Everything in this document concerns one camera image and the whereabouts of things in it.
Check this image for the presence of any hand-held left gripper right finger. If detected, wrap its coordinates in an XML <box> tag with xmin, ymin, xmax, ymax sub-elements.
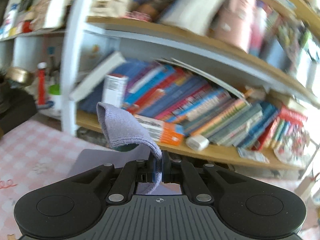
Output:
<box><xmin>161</xmin><ymin>150</ymin><xmax>248</xmax><ymax>205</ymax></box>

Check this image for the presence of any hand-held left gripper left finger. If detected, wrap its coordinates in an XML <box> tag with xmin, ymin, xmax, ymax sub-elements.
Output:
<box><xmin>71</xmin><ymin>152</ymin><xmax>157</xmax><ymax>205</ymax></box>

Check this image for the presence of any purple knit garment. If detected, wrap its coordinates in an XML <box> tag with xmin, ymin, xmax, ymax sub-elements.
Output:
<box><xmin>67</xmin><ymin>102</ymin><xmax>184</xmax><ymax>195</ymax></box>

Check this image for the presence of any orange and white flat box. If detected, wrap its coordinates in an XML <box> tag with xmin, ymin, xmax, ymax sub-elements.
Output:
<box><xmin>134</xmin><ymin>115</ymin><xmax>185</xmax><ymax>147</ymax></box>

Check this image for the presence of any white charger adapter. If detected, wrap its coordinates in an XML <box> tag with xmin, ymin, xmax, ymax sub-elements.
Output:
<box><xmin>185</xmin><ymin>134</ymin><xmax>210</xmax><ymax>152</ymax></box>

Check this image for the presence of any row of colourful books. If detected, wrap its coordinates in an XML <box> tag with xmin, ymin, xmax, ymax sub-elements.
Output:
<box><xmin>122</xmin><ymin>62</ymin><xmax>309</xmax><ymax>150</ymax></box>

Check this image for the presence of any paper card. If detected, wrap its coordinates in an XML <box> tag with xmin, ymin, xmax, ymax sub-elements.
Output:
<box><xmin>236</xmin><ymin>147</ymin><xmax>267</xmax><ymax>162</ymax></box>

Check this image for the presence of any thin white booklet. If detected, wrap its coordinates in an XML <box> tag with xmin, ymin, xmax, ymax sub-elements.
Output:
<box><xmin>156</xmin><ymin>58</ymin><xmax>250</xmax><ymax>100</ymax></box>

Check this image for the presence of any pink printed desk mat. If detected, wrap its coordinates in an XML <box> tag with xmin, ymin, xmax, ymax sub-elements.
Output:
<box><xmin>0</xmin><ymin>119</ymin><xmax>320</xmax><ymax>240</ymax></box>

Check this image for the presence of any white and green cup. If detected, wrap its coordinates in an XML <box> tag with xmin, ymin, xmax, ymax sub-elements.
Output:
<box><xmin>47</xmin><ymin>84</ymin><xmax>62</xmax><ymax>110</ymax></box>

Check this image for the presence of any colourful flower ornament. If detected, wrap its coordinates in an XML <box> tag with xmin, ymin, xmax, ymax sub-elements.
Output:
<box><xmin>274</xmin><ymin>127</ymin><xmax>312</xmax><ymax>167</ymax></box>

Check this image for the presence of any red bottle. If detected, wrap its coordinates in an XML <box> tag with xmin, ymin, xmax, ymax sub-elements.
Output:
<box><xmin>36</xmin><ymin>62</ymin><xmax>48</xmax><ymax>105</ymax></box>

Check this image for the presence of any black bag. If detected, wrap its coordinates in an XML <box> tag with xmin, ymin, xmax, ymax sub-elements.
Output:
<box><xmin>0</xmin><ymin>87</ymin><xmax>38</xmax><ymax>135</ymax></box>

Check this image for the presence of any white book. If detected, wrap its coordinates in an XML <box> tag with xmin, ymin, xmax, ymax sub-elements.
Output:
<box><xmin>160</xmin><ymin>0</ymin><xmax>237</xmax><ymax>36</ymax></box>

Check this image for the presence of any golden bowl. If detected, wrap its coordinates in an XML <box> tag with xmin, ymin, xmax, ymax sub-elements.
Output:
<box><xmin>5</xmin><ymin>67</ymin><xmax>32</xmax><ymax>84</ymax></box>

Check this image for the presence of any pink storage box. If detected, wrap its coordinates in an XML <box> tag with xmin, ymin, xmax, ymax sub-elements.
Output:
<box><xmin>214</xmin><ymin>0</ymin><xmax>258</xmax><ymax>53</ymax></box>

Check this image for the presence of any wooden bookshelf with white frame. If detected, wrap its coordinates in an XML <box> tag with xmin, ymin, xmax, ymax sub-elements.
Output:
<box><xmin>0</xmin><ymin>0</ymin><xmax>320</xmax><ymax>180</ymax></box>

